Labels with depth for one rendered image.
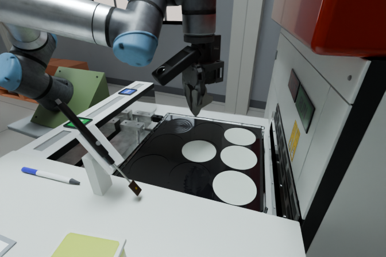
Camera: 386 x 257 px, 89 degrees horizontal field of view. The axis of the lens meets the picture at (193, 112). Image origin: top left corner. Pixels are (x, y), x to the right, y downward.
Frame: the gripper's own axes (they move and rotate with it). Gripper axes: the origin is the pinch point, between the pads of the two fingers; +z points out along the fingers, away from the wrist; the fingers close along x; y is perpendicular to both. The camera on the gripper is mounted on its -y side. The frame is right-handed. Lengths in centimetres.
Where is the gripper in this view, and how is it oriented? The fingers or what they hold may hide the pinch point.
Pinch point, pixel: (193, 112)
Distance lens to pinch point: 54.3
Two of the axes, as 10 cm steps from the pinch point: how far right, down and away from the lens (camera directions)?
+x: -5.3, -4.1, 7.4
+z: 0.2, 8.7, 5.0
